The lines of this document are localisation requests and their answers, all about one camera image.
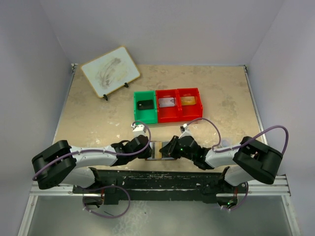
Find gold VIP card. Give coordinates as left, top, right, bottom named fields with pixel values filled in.
left=180, top=96, right=197, bottom=106

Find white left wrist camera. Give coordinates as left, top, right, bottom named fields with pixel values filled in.
left=131, top=124, right=147, bottom=136

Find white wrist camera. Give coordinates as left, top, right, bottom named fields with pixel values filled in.
left=131, top=124, right=147, bottom=136
left=179, top=123, right=192, bottom=138

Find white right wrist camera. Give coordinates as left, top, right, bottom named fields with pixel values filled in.
left=179, top=123, right=192, bottom=138

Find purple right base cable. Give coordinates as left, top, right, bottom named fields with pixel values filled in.
left=220, top=181, right=250, bottom=212

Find red plastic bin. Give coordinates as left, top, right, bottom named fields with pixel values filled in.
left=177, top=88, right=203, bottom=121
left=155, top=89, right=181, bottom=123

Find black VIP card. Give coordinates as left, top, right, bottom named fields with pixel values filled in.
left=136, top=99, right=154, bottom=110

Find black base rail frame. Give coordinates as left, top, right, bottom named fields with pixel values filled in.
left=73, top=170, right=247, bottom=206

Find white magnetic stripe cards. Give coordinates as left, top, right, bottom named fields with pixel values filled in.
left=158, top=97, right=176, bottom=108

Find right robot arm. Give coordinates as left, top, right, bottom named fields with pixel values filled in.
left=159, top=136, right=283, bottom=192

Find small clear round container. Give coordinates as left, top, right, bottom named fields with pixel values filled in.
left=220, top=139, right=232, bottom=148

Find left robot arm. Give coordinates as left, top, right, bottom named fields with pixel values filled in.
left=31, top=135, right=152, bottom=193

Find small whiteboard on stand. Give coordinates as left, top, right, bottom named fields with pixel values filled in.
left=80, top=46, right=141, bottom=100

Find brown leather card holder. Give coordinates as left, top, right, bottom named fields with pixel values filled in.
left=145, top=141, right=175, bottom=161

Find green plastic bin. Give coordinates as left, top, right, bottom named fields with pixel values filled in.
left=133, top=90, right=158, bottom=124

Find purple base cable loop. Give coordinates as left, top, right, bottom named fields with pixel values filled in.
left=82, top=183, right=132, bottom=219

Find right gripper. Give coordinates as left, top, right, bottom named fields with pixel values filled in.
left=159, top=136, right=195, bottom=161

